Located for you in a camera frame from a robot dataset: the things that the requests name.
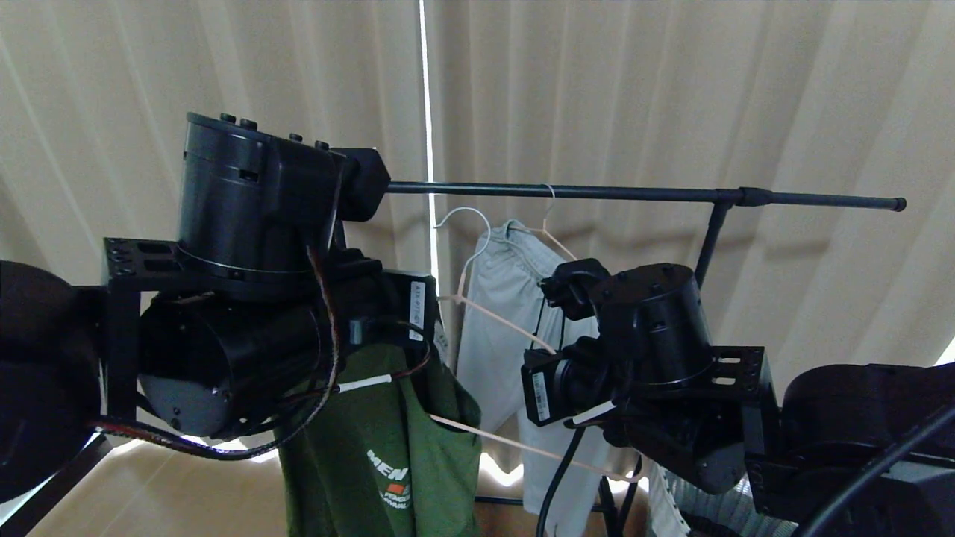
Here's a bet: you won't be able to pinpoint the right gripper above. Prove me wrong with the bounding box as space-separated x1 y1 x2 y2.
521 338 633 430

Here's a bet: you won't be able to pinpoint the white laundry basket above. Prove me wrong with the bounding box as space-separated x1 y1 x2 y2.
645 459 799 537

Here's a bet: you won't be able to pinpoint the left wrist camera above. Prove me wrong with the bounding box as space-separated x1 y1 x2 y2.
332 148 392 224

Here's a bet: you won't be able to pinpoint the beige curtain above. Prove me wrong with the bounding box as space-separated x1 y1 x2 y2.
0 0 955 486

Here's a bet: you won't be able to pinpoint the black clothes rack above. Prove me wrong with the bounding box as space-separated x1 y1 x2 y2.
388 181 908 537

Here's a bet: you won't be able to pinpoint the pale grey shorts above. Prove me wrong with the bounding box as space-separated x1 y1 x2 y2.
455 220 644 537

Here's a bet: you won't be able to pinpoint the pink clothes hanger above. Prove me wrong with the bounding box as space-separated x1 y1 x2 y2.
507 185 580 263
429 207 646 482

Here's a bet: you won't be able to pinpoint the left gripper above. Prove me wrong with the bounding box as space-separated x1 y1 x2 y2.
328 257 442 364

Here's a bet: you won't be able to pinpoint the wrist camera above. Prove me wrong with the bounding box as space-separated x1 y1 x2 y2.
332 148 392 224
539 259 611 323

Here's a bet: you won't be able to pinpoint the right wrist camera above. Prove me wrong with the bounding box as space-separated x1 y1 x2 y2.
539 259 611 323

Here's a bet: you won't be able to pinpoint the green garment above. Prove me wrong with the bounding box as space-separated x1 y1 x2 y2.
276 343 483 537

